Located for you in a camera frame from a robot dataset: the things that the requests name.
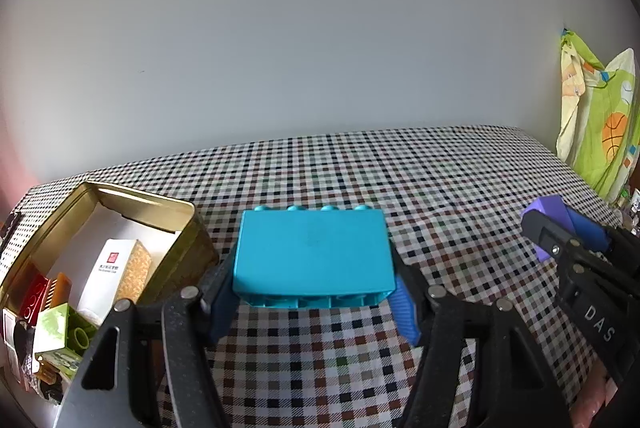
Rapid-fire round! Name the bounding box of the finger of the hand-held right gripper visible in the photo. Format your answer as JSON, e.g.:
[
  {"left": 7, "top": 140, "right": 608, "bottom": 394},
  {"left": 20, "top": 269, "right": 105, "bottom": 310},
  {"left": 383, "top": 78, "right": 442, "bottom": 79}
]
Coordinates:
[
  {"left": 565, "top": 207, "right": 613, "bottom": 254},
  {"left": 520, "top": 209, "right": 583, "bottom": 259}
]

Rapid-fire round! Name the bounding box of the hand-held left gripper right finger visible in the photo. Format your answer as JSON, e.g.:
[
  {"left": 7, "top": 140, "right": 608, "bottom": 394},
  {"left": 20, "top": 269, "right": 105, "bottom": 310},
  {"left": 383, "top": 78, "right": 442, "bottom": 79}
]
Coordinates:
[{"left": 387, "top": 248, "right": 571, "bottom": 428}]

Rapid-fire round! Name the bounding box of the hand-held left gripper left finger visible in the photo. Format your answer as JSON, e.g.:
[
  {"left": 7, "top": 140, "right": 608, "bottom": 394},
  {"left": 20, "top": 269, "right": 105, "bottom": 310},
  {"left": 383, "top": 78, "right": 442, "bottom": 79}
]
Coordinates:
[{"left": 55, "top": 253, "right": 246, "bottom": 428}]

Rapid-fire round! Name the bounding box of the purple building block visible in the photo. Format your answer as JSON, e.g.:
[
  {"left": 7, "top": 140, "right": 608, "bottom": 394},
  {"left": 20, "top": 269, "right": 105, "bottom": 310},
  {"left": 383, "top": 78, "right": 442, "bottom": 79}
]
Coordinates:
[{"left": 520, "top": 195, "right": 576, "bottom": 261}]

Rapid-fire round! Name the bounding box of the gold metal tin box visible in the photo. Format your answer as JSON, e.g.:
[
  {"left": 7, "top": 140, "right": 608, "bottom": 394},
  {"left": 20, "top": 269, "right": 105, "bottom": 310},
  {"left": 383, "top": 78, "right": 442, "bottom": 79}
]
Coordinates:
[{"left": 0, "top": 181, "right": 219, "bottom": 409}]

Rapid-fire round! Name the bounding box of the teal building block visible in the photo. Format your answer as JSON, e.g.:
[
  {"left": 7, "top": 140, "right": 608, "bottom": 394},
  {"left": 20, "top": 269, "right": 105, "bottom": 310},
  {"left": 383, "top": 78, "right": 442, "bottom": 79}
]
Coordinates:
[{"left": 232, "top": 204, "right": 397, "bottom": 309}]

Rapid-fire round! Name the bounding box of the white box with cork side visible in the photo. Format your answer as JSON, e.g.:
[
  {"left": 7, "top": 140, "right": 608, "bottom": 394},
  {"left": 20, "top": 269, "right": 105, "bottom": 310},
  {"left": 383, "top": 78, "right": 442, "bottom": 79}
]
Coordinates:
[{"left": 77, "top": 238, "right": 152, "bottom": 314}]

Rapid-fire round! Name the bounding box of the copper framed case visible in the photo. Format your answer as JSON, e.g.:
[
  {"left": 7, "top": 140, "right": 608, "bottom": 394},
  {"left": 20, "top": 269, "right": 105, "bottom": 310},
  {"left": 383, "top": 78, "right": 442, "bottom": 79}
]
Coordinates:
[{"left": 49, "top": 272, "right": 73, "bottom": 311}]

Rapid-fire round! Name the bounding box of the green building block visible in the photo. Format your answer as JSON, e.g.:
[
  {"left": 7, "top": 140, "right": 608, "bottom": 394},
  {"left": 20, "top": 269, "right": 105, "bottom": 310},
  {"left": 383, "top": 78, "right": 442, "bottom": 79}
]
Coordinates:
[{"left": 34, "top": 303, "right": 98, "bottom": 354}]

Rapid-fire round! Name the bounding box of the clear tissue pack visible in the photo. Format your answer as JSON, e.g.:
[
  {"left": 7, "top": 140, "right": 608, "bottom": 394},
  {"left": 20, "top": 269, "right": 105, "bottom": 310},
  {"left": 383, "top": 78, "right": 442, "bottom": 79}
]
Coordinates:
[{"left": 35, "top": 348, "right": 83, "bottom": 381}]

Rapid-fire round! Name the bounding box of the red building block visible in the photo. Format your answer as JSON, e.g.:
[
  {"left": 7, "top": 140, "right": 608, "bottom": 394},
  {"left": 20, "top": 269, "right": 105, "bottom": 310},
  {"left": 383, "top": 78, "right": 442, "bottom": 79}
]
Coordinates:
[{"left": 20, "top": 275, "right": 51, "bottom": 326}]

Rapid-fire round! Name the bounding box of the black studded block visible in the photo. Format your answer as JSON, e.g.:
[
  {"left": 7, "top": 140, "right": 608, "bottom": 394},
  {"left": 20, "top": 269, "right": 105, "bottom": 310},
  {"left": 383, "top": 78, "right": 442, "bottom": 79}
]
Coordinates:
[{"left": 12, "top": 318, "right": 41, "bottom": 391}]

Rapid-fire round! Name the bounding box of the white charger plug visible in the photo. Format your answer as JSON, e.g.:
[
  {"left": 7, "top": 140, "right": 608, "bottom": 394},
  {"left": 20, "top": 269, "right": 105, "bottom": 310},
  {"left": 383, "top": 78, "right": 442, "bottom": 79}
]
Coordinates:
[{"left": 2, "top": 308, "right": 21, "bottom": 351}]

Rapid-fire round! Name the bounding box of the person's right hand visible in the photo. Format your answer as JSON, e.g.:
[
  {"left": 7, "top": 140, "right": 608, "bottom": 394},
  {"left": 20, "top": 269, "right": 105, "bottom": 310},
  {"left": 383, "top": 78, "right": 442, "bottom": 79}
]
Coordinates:
[{"left": 570, "top": 358, "right": 621, "bottom": 428}]

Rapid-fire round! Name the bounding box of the checkered tablecloth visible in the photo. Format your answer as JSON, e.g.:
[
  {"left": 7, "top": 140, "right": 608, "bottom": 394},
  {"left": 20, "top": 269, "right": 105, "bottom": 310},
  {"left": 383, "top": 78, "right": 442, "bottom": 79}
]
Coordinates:
[{"left": 10, "top": 125, "right": 626, "bottom": 428}]

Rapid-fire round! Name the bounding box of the green printed hanging cloth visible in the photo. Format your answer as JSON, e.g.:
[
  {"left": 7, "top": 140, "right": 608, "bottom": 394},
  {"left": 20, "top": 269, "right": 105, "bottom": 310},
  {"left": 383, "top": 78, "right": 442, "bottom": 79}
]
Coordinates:
[{"left": 556, "top": 28, "right": 640, "bottom": 204}]

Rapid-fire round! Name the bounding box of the black flat phone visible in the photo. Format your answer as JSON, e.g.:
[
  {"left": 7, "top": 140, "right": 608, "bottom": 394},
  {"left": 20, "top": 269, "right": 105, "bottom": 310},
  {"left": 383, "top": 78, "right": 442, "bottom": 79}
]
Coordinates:
[{"left": 0, "top": 211, "right": 23, "bottom": 254}]

